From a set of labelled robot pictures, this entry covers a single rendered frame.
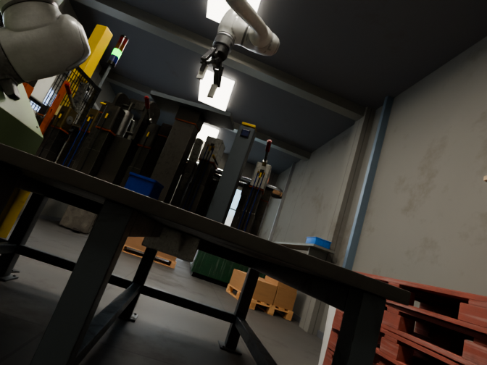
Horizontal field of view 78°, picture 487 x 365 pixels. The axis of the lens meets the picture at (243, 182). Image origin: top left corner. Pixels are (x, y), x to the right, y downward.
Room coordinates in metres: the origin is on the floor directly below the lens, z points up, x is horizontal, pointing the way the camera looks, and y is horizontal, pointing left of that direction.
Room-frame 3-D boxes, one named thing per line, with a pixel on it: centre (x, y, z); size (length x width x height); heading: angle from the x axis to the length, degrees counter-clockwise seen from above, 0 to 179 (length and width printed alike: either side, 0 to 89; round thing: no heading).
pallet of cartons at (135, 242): (6.43, 1.34, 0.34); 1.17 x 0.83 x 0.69; 97
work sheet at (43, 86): (1.86, 1.48, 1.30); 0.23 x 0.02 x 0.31; 171
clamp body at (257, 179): (1.34, -0.07, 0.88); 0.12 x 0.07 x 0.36; 171
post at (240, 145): (1.20, 0.06, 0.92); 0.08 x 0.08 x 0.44; 81
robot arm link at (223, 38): (1.22, 0.30, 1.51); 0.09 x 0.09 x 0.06
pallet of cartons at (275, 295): (5.15, -0.84, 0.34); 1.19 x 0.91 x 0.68; 7
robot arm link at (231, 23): (1.22, 0.29, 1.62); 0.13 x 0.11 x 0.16; 95
